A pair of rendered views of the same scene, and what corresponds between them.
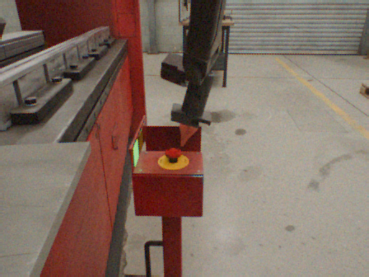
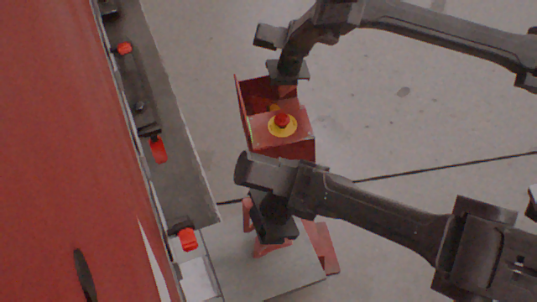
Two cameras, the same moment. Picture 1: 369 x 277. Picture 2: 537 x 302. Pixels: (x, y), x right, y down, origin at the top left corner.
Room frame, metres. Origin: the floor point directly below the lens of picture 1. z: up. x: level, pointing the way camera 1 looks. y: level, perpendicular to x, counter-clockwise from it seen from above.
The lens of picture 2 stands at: (-0.49, 0.22, 2.16)
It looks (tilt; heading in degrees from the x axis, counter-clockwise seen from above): 54 degrees down; 352
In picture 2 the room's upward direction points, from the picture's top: 7 degrees counter-clockwise
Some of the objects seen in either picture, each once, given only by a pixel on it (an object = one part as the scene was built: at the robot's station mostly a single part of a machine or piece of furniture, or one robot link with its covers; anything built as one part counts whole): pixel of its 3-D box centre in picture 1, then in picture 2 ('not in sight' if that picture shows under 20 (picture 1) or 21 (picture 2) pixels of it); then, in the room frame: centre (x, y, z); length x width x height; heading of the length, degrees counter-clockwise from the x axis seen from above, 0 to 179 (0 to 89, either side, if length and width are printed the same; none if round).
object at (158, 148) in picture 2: not in sight; (153, 145); (0.27, 0.31, 1.20); 0.04 x 0.02 x 0.10; 96
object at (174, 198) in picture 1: (170, 162); (275, 119); (0.62, 0.04, 0.75); 0.20 x 0.16 x 0.18; 179
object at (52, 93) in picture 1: (47, 97); (131, 83); (0.71, 0.36, 0.89); 0.30 x 0.05 x 0.03; 6
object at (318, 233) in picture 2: not in sight; (296, 246); (0.62, 0.01, 0.06); 0.25 x 0.20 x 0.12; 89
